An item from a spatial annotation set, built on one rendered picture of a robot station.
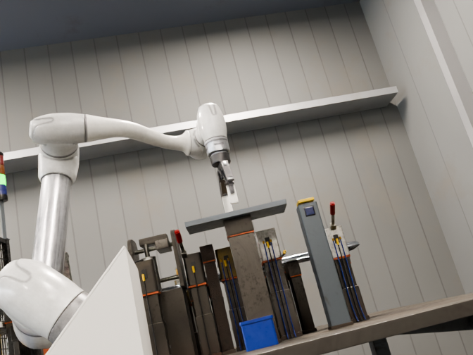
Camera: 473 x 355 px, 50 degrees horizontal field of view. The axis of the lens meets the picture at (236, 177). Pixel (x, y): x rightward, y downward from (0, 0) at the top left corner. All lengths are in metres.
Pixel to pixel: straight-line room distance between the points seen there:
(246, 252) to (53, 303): 0.69
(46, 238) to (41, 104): 2.93
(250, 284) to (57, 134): 0.83
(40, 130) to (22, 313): 0.64
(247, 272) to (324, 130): 2.89
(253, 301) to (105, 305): 0.66
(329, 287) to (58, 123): 1.08
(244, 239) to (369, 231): 2.64
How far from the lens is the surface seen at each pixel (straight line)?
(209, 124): 1.90
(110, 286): 1.26
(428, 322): 1.47
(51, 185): 1.86
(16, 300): 1.46
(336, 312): 1.80
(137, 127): 1.88
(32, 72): 4.77
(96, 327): 1.26
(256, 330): 1.65
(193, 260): 1.92
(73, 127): 1.81
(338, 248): 1.98
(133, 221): 4.11
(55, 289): 1.44
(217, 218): 1.78
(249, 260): 1.78
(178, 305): 1.89
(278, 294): 1.94
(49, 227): 1.77
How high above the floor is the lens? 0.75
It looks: 17 degrees up
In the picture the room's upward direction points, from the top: 14 degrees counter-clockwise
